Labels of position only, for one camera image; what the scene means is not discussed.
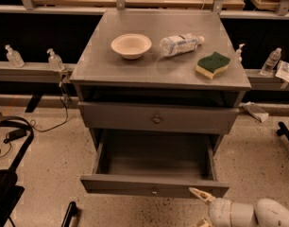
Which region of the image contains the small white pump bottle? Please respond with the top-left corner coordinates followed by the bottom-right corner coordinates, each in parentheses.
top-left (236, 44), bottom-right (245, 62)

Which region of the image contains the grey drawer cabinet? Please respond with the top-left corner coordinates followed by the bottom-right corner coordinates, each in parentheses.
top-left (70, 9), bottom-right (250, 149)

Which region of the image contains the upright clear water bottle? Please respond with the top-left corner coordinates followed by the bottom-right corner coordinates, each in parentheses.
top-left (260, 47), bottom-right (281, 76)

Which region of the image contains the left clear pump bottle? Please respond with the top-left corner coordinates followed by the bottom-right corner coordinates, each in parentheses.
top-left (5, 44), bottom-right (25, 67)

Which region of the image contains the green yellow sponge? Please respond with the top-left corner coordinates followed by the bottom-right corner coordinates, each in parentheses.
top-left (195, 52), bottom-right (230, 79)

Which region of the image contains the grey drawer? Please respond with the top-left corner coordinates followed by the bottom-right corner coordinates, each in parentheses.
top-left (78, 102), bottom-right (239, 134)
top-left (81, 130), bottom-right (230, 198)

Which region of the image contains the black cable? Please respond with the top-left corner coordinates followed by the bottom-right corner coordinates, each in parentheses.
top-left (29, 79), bottom-right (72, 133)

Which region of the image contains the grey top drawer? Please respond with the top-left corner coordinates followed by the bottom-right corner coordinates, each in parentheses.
top-left (78, 102), bottom-right (239, 134)

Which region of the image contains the black bar bottom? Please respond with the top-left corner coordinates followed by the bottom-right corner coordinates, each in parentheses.
top-left (61, 201), bottom-right (78, 227)

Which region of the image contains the white bowl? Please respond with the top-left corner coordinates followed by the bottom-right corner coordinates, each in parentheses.
top-left (110, 33), bottom-right (152, 60)

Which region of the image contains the clear plastic water bottle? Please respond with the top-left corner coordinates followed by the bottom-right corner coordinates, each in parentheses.
top-left (160, 33), bottom-right (205, 57)

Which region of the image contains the clear pump bottle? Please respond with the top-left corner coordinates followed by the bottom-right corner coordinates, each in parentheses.
top-left (5, 44), bottom-right (25, 67)
top-left (47, 48), bottom-right (64, 72)

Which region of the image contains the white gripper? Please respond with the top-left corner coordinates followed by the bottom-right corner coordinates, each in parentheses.
top-left (189, 187), bottom-right (257, 227)

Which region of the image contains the black chair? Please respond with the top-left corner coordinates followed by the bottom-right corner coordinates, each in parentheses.
top-left (0, 113), bottom-right (34, 227)

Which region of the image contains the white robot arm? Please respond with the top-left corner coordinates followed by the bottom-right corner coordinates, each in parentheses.
top-left (189, 187), bottom-right (289, 227)

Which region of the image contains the black power adapter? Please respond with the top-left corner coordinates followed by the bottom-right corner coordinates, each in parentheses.
top-left (4, 129), bottom-right (26, 144)

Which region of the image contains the black chair leg right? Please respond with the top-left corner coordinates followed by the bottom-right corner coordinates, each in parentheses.
top-left (277, 122), bottom-right (289, 141)

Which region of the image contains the white plastic packet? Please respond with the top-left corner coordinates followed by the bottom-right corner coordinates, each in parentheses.
top-left (275, 61), bottom-right (289, 82)

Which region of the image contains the grey metal shelf rail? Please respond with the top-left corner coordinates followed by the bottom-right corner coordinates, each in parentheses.
top-left (0, 61), bottom-right (77, 84)

